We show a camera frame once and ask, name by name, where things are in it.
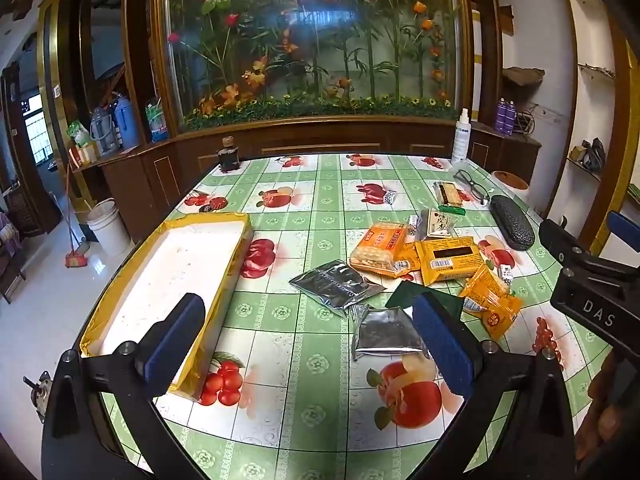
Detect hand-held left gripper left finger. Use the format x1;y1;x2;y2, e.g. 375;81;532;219
41;292;207;480

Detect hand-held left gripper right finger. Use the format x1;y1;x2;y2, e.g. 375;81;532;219
411;292;577;480

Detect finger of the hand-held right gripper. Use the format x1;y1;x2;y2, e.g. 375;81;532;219
606;210;640;250
539;216;640;281

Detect dark green packet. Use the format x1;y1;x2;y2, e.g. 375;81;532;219
384;280;427;312

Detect yellow tray with white inside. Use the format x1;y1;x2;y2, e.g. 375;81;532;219
80;212;252;402

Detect small orange sachet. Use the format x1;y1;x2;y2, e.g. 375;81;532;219
391;258;422;282

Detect orange packet with black stripe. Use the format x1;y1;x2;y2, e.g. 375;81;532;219
416;236;485;287

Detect orange cracker packet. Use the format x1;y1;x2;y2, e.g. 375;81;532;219
349;221;418;277

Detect green cracker packet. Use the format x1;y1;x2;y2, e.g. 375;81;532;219
433;181;467;217

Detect silver foil packet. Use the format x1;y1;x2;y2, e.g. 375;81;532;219
289;259;387;317
351;304;432;362

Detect black patterned glasses case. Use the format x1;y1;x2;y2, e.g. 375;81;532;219
489;194;538;252

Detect orange snack bag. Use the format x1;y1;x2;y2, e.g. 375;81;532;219
459;264;524;342

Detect dark bag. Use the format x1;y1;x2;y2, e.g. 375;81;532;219
581;137;607;174

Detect black eyeglasses in clear bag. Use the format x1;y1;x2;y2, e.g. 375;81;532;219
452;160;493;207

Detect beige snack packet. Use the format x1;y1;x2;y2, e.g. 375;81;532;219
426;208;457;239

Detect red broom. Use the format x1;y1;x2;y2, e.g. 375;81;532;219
62;164;92;269

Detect white bucket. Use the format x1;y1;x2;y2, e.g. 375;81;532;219
86;198;132;257

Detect fruit print green tablecloth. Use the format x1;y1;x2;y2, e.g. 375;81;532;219
80;152;621;480

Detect white spray bottle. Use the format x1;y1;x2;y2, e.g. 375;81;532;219
451;108;473;165

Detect dark glass bottle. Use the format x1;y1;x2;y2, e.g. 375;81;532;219
218;137;243;174

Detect clear plastic bottle green label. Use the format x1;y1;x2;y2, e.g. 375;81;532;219
145;96;170;143

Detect grey kettle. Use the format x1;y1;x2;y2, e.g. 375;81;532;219
89;108;120;155

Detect blue thermos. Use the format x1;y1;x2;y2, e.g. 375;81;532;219
111;92;141;150

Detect green bag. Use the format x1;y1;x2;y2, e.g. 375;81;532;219
67;119;94;149

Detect wooden cabinet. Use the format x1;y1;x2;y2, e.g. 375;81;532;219
72;112;543;247

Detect glass artificial flower display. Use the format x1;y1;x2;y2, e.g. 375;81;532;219
152;0;473;137

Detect coiled cable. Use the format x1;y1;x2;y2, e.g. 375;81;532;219
515;104;540;137

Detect wall shelf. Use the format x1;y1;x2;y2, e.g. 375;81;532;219
565;60;640;186

